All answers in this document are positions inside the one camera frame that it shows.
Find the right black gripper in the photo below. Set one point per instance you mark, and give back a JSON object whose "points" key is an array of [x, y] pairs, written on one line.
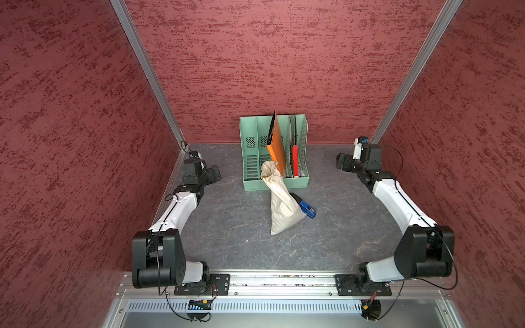
{"points": [[346, 159]]}

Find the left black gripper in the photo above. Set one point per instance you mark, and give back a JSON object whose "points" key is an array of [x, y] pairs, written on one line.
{"points": [[212, 179]]}

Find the beige cloth soil bag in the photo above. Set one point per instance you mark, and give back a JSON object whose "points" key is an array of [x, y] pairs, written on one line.
{"points": [[285, 210]]}

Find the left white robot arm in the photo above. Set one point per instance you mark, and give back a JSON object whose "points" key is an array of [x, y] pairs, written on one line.
{"points": [[158, 258]]}

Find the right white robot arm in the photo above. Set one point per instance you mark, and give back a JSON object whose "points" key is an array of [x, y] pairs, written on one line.
{"points": [[425, 250]]}

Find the red folder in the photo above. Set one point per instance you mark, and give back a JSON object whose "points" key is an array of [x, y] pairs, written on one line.
{"points": [[295, 149]]}

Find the blue black stapler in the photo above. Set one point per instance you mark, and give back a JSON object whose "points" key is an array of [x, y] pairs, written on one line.
{"points": [[306, 208]]}

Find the green file organizer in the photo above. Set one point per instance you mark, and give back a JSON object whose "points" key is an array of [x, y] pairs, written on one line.
{"points": [[253, 132]]}

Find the orange folder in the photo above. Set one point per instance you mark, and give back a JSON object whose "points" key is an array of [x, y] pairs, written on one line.
{"points": [[275, 145]]}

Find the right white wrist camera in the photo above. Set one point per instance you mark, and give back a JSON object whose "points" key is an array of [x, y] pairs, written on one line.
{"points": [[358, 143]]}

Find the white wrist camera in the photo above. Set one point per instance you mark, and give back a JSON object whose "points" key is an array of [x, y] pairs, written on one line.
{"points": [[358, 143], [195, 155]]}

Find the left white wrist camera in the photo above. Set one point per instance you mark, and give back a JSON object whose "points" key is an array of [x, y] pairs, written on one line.
{"points": [[195, 155]]}

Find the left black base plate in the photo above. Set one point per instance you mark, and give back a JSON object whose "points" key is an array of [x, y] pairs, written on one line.
{"points": [[217, 285]]}

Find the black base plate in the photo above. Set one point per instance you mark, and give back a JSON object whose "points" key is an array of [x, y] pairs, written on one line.
{"points": [[352, 285], [217, 285]]}

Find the right aluminium corner post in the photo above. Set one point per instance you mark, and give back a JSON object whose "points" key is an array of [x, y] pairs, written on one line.
{"points": [[434, 36]]}

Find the aluminium corner post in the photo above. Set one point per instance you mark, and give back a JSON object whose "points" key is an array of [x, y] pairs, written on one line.
{"points": [[434, 36], [126, 21]]}

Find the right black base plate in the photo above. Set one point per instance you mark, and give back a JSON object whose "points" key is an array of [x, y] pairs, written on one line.
{"points": [[352, 285]]}

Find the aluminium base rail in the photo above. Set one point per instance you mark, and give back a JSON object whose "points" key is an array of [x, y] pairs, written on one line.
{"points": [[265, 298]]}

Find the left aluminium corner post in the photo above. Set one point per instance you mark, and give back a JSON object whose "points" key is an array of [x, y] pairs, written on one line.
{"points": [[126, 21]]}

